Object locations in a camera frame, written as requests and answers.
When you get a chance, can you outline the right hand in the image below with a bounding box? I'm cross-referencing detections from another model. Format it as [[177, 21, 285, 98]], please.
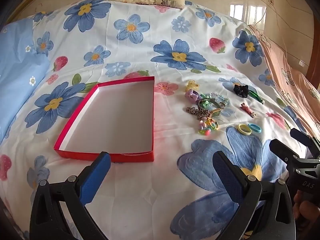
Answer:
[[293, 190, 319, 239]]

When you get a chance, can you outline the purple bow hair tie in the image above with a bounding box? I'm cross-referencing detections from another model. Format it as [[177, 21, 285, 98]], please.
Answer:
[[184, 89, 202, 104]]

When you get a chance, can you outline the red shallow box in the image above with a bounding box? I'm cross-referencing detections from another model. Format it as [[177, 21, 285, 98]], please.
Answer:
[[54, 76, 155, 163]]

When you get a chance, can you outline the yellow hair claw clip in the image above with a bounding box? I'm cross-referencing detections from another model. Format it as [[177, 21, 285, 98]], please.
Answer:
[[185, 80, 200, 92]]

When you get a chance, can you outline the pink peach blanket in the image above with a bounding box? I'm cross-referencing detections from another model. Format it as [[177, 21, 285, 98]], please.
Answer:
[[249, 25, 319, 138]]

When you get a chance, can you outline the pink candy hair clip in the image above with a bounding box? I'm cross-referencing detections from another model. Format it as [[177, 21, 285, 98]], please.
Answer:
[[240, 103, 256, 118]]

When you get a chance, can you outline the blue hair tie ring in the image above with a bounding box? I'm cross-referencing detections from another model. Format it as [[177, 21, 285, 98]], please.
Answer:
[[248, 122, 263, 134]]

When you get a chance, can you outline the beaded pastel bracelet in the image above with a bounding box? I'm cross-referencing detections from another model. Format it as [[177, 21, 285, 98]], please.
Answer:
[[208, 92, 231, 110]]

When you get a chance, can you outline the floral white bedsheet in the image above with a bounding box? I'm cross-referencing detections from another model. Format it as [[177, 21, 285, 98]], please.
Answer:
[[1, 0, 307, 239]]

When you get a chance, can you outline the chain strap green watch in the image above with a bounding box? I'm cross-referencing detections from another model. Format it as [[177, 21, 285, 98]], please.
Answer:
[[186, 103, 225, 120]]

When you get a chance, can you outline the black scrunchie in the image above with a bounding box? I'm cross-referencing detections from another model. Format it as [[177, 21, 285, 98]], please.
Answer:
[[233, 84, 249, 98]]

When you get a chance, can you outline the green sequin hair clip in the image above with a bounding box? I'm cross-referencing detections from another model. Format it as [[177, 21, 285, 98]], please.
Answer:
[[248, 90, 265, 105]]

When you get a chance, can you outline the colourful bead bracelet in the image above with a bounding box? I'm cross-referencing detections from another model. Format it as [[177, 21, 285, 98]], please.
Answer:
[[197, 118, 220, 136]]

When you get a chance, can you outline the green bow hair tie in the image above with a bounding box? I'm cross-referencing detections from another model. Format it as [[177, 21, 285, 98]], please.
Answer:
[[198, 93, 217, 110]]

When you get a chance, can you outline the light blue pillow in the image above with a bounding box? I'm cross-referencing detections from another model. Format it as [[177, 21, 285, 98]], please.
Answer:
[[1, 18, 49, 140]]

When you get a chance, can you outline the yellow hair tie ring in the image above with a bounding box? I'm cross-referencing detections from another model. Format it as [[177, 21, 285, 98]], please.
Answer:
[[237, 123, 253, 136]]

